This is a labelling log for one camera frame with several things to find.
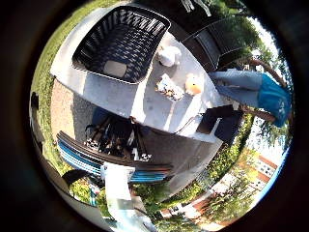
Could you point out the white paper item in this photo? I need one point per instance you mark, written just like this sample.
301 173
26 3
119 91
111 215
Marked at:
169 87

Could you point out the black equipment under table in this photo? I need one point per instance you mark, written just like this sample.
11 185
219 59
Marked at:
112 135

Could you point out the black box beside table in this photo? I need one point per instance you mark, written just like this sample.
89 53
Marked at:
228 125

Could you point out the black woven plastic basket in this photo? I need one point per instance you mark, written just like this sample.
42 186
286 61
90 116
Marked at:
128 42

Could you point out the blue and black slatted bench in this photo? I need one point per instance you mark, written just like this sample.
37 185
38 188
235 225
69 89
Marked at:
83 158

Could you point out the black metal mesh chair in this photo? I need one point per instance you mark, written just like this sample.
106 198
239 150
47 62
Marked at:
209 48

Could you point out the person in blue shirt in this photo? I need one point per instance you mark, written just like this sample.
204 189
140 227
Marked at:
273 96

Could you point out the orange and white building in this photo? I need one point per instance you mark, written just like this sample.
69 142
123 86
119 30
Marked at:
264 167

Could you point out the light metal frame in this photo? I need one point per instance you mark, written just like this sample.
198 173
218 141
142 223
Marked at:
201 6

